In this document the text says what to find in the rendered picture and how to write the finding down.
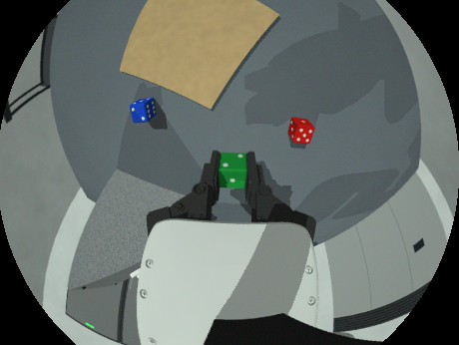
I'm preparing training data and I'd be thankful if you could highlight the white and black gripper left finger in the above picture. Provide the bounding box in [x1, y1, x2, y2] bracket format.
[147, 151, 221, 236]

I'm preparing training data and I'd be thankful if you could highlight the tan flat mat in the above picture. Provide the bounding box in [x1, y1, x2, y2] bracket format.
[120, 0, 279, 109]

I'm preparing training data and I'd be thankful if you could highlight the blue die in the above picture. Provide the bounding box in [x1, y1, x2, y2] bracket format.
[130, 98, 156, 123]

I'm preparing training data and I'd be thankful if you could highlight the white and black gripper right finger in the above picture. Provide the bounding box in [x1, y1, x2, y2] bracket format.
[245, 152, 316, 242]

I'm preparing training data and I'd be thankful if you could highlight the green die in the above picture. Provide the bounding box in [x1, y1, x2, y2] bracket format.
[219, 153, 247, 188]

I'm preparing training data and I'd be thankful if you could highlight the red die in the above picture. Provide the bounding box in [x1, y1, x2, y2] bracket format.
[288, 117, 315, 144]

